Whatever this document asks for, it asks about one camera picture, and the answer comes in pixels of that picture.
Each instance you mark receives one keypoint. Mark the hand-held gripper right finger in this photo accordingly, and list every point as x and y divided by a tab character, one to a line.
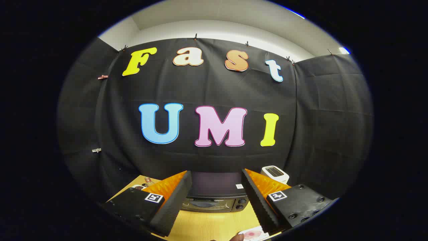
259	207

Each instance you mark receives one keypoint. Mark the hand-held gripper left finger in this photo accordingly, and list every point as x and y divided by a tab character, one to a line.
174	204

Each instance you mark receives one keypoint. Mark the pink round meat slice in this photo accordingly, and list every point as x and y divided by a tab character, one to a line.
251	234

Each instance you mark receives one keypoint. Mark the white square plate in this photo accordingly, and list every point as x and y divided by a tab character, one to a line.
259	236

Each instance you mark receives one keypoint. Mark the black toaster oven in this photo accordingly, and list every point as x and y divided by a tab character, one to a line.
214	187

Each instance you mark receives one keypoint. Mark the white bread toaster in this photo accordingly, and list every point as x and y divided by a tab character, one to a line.
275	174

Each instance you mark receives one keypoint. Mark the clear plastic water bottle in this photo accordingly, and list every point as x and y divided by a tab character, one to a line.
148	181

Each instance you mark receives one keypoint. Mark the white divided snack tray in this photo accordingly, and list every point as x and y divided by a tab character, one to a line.
137	186

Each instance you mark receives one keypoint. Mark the small pink clip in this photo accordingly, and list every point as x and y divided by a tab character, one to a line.
102	77

